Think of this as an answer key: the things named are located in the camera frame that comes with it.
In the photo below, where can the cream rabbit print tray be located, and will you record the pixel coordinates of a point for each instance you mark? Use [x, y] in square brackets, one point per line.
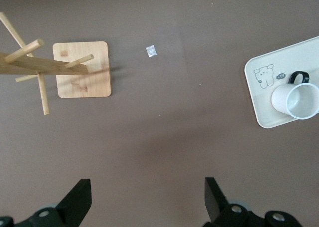
[259, 104]

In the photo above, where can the wooden mug stand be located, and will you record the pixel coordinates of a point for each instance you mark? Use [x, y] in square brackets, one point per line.
[82, 84]

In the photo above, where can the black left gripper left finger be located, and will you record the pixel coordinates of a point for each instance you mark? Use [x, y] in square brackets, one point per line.
[72, 204]

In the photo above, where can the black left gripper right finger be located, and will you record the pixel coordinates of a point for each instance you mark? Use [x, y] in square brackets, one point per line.
[224, 212]

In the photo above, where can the white smiley mug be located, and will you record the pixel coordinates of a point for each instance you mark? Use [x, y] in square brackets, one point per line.
[280, 98]

